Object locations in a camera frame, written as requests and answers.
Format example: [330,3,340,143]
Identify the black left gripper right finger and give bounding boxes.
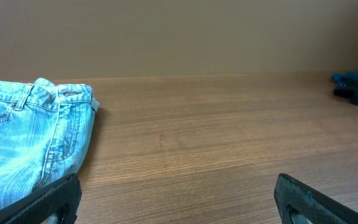
[274,174,358,224]

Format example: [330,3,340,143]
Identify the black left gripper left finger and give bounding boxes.
[0,173,82,224]

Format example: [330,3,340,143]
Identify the folded light blue jeans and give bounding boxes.
[0,78,99,210]

